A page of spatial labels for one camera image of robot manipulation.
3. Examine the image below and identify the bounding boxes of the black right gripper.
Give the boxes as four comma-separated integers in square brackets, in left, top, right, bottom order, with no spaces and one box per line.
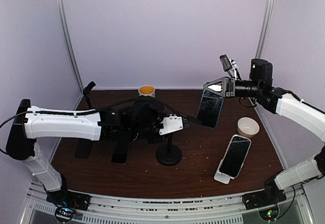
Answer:
[204,76,262,98]

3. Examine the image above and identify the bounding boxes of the blue smartphone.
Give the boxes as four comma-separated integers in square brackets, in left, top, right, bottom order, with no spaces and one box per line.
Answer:
[197,90,223,128]

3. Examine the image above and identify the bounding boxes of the black front phone stand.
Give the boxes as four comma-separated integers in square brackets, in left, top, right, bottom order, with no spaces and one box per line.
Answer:
[155,134,182,167]

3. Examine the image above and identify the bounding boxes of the white-cased smartphone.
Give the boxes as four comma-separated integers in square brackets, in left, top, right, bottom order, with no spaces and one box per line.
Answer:
[219,134,251,178]

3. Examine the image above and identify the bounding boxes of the white phone stand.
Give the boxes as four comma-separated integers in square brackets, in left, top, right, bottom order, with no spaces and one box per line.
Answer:
[214,156,238,184]

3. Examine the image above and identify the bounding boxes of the pink-edged dark smartphone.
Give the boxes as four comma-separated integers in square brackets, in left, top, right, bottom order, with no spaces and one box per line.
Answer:
[111,142,131,165]

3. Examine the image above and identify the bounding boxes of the black smartphone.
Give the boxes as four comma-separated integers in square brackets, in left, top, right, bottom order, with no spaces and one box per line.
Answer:
[75,139,92,158]

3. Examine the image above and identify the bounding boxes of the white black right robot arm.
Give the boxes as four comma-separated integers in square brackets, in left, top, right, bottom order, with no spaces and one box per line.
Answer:
[203,55,324,209]

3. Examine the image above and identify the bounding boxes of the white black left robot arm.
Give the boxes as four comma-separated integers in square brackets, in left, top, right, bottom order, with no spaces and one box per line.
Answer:
[4,96,200,208]

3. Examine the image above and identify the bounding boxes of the black round-base phone stand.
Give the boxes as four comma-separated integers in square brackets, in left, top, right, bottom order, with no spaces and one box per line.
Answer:
[83,81,96,109]

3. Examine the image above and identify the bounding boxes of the white ceramic bowl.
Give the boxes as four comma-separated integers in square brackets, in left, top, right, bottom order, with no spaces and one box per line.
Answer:
[237,117,260,138]

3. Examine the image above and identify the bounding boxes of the white floral mug yellow inside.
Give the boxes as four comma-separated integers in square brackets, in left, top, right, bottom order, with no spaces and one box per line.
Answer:
[138,85,155,98]

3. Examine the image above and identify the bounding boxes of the right controller circuit board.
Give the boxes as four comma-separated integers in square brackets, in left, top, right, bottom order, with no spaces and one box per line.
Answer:
[258,209,279,221]

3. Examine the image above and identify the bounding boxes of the controller circuit board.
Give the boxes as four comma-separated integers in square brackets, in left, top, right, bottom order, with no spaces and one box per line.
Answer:
[54,207,76,222]
[258,209,279,221]

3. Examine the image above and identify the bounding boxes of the left controller circuit board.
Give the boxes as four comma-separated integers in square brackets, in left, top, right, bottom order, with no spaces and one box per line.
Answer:
[54,207,76,222]

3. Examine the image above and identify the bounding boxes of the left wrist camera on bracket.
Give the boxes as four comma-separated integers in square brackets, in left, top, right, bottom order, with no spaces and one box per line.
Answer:
[159,115,184,135]

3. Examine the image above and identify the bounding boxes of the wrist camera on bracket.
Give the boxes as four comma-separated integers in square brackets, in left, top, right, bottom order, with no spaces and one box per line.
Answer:
[219,54,242,80]
[159,115,184,135]

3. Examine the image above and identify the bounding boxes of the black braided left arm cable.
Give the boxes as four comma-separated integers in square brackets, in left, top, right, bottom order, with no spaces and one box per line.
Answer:
[0,98,183,156]

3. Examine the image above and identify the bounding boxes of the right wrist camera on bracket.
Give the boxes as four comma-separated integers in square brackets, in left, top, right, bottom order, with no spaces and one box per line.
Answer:
[219,54,242,80]

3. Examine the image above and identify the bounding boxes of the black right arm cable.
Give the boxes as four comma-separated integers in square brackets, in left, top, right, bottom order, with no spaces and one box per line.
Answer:
[274,180,297,219]

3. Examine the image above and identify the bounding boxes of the aluminium front rail frame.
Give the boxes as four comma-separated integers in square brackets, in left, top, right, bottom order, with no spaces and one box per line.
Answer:
[20,175,315,224]

